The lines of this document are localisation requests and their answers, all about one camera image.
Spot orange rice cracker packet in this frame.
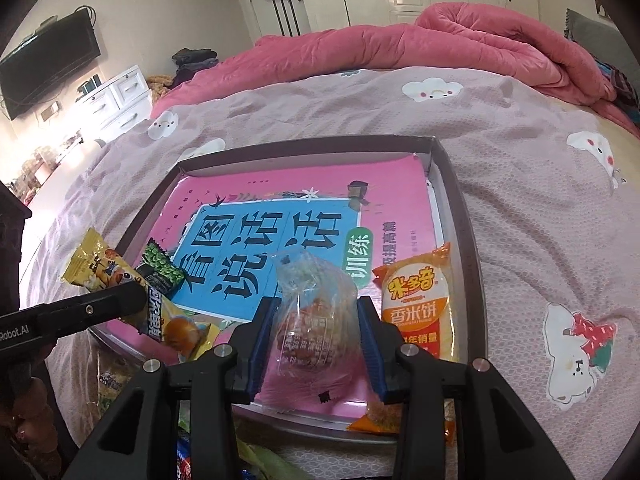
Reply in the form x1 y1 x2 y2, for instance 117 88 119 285
347 242 463 448

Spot pile of dark clothes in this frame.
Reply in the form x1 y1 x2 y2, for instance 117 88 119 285
172 47 221 88

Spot black television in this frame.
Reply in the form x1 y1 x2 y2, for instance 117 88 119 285
0 7 101 121

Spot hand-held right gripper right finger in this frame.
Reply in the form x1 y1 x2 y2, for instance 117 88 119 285
356 295 576 480

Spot grey padded headboard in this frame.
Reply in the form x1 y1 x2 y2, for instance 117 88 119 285
565 7 640 68

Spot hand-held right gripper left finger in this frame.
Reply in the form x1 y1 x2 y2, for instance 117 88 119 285
62 296 282 480

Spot white desk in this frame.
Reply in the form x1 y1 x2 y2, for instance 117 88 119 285
0 130 108 211

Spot white drawer cabinet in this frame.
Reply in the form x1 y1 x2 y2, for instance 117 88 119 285
75 65 153 143

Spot dark grey shallow box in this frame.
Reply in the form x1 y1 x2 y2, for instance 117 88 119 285
87 135 488 443

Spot beige bed sheet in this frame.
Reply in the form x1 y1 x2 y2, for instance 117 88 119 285
595 105 640 161

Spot clear pastry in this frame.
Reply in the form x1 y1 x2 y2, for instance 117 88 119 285
272 252 362 402

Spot pink quilt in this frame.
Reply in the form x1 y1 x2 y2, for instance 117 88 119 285
150 2 640 141

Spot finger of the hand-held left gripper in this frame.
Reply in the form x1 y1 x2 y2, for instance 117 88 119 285
47 280 149 339

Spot person's left hand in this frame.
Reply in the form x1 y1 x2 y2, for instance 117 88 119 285
0 377 57 461

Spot pink book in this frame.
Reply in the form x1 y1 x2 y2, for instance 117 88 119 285
97 155 443 418

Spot tan knitted cloth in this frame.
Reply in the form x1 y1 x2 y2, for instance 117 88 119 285
147 75 176 107

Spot green pea snack packet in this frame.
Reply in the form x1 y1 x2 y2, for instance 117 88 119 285
137 242 187 297

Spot blue snack packet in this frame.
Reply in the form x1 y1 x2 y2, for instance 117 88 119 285
175 432 202 480

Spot striped clothes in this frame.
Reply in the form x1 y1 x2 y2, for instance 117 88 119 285
595 60 640 126

